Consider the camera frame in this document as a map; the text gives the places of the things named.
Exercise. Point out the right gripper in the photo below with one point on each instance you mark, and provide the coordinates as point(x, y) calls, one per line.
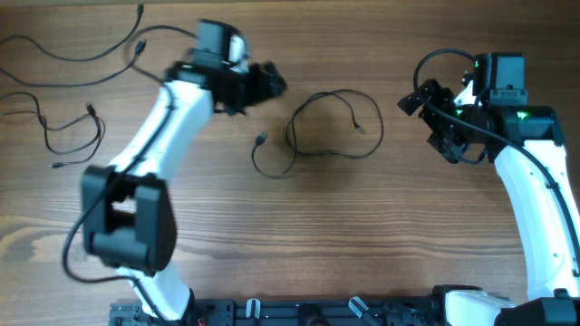
point(450, 149)

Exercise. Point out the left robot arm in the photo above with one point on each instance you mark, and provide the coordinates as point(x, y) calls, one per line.
point(127, 219)

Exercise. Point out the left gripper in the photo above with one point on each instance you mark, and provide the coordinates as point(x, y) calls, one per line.
point(256, 91)

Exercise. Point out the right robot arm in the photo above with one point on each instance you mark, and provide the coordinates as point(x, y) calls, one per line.
point(526, 145)

